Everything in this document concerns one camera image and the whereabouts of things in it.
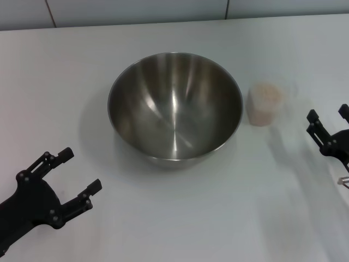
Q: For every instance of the stainless steel mixing bowl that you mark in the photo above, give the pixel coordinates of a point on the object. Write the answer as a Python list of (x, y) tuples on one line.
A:
[(174, 109)]

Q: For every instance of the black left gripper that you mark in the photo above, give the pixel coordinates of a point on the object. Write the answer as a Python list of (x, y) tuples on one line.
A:
[(30, 202)]

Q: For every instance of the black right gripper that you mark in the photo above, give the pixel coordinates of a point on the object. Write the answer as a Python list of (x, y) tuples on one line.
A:
[(340, 147)]

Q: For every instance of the white rice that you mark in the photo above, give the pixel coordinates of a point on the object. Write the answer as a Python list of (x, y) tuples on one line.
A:
[(265, 94)]

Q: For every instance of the clear plastic measuring cup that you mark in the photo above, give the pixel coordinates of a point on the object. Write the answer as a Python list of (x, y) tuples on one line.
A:
[(261, 112)]

